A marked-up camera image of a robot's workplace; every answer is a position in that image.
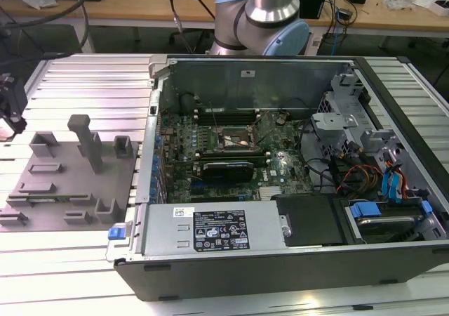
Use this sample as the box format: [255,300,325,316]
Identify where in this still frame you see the wire locking lever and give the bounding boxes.
[206,100,222,131]

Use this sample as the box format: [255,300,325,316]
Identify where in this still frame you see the metal socket cover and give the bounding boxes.
[249,113,279,145]

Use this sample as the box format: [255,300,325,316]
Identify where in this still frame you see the CPU socket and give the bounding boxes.
[217,125,261,150]

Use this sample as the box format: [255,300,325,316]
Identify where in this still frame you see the black graphics card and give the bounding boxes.
[201,159,255,184]

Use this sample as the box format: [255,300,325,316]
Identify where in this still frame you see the green motherboard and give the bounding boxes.
[159,110,313,204]

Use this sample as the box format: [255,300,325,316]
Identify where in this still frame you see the small silver heatsink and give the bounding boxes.
[258,185,282,200]

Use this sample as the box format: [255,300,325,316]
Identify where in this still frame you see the grey power supply unit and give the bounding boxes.
[142,202,288,257]

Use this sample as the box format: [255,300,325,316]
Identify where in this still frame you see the black plastic bay cover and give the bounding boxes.
[272,192,347,246]

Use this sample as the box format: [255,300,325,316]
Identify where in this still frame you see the grey metal drive cage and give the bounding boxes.
[310,72,413,199]

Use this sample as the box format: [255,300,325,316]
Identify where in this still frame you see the black PC case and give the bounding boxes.
[105,53,449,302]

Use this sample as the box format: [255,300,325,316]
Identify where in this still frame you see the blue case latch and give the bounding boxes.
[107,225,127,242]

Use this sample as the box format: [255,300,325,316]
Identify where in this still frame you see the hard disk in blue carrier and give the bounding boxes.
[345,199,433,245]

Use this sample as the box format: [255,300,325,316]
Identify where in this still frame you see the grey parts rack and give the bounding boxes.
[0,114,141,233]

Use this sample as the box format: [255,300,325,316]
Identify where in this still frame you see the wooden desk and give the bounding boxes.
[0,0,449,55]

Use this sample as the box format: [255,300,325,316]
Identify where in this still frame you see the green RAM stick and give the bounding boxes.
[26,195,76,204]

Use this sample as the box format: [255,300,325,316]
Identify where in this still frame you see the white flat box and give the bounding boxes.
[413,0,449,17]

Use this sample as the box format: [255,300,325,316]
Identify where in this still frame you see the black cable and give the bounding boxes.
[328,156,341,194]

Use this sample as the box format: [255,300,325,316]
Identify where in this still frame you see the red yellow power wires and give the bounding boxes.
[336,164,385,195]

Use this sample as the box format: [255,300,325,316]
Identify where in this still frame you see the blue flat data wire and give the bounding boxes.
[381,164,396,204]
[392,166,410,204]

